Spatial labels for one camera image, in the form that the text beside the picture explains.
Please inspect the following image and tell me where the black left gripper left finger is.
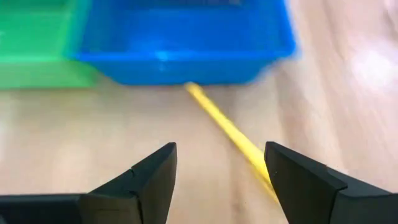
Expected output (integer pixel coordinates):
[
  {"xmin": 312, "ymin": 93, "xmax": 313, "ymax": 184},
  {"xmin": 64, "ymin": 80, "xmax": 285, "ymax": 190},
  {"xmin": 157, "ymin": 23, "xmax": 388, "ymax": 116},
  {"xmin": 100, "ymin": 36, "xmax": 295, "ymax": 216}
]
[{"xmin": 0, "ymin": 142, "xmax": 178, "ymax": 224}]

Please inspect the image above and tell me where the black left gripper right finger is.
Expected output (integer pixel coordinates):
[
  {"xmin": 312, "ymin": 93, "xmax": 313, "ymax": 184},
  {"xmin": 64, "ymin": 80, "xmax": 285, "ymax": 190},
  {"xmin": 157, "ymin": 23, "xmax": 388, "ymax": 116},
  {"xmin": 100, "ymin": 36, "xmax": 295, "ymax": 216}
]
[{"xmin": 264, "ymin": 141, "xmax": 398, "ymax": 224}]

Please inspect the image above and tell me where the blue slotted plastic basket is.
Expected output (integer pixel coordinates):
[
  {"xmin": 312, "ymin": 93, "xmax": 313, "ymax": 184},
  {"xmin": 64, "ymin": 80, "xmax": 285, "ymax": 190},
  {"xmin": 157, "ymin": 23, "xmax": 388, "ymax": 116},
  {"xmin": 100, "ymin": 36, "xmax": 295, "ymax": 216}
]
[{"xmin": 70, "ymin": 0, "xmax": 298, "ymax": 86}]

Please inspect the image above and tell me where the green slotted plastic basket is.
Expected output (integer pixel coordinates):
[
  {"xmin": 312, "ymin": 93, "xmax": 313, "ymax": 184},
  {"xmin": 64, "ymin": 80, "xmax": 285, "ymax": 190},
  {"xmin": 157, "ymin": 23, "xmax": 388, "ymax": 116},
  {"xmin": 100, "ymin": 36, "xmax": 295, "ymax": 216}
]
[{"xmin": 0, "ymin": 0, "xmax": 100, "ymax": 91}]

